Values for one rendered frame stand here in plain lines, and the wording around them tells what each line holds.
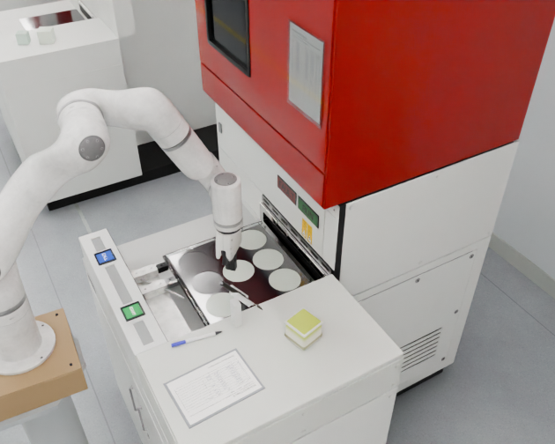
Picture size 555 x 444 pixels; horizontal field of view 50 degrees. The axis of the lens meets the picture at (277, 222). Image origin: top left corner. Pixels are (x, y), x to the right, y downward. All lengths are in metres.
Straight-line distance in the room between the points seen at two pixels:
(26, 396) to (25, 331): 0.17
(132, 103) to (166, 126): 0.09
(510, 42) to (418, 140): 0.36
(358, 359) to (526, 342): 1.61
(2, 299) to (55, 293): 1.67
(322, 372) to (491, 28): 0.99
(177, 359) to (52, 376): 0.34
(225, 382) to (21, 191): 0.67
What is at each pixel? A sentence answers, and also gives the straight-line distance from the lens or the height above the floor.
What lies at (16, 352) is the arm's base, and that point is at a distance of 1.77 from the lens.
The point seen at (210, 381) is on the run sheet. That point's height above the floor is 0.97.
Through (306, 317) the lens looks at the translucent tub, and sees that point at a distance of 1.61.
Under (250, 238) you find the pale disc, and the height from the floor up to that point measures 0.90.
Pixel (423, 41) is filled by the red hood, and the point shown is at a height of 1.65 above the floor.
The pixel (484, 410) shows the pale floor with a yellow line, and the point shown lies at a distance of 2.81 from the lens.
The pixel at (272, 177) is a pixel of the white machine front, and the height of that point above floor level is 1.09.
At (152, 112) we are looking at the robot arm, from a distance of 1.43.
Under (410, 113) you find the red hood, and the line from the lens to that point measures 1.65.
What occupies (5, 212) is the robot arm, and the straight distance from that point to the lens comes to 1.50.
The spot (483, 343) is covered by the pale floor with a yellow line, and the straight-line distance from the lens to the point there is 3.05.
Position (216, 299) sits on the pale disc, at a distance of 1.85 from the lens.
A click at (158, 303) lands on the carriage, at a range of 1.89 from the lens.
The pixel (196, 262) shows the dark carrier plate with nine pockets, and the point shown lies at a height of 0.90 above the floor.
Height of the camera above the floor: 2.24
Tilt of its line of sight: 39 degrees down
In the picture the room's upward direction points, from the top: straight up
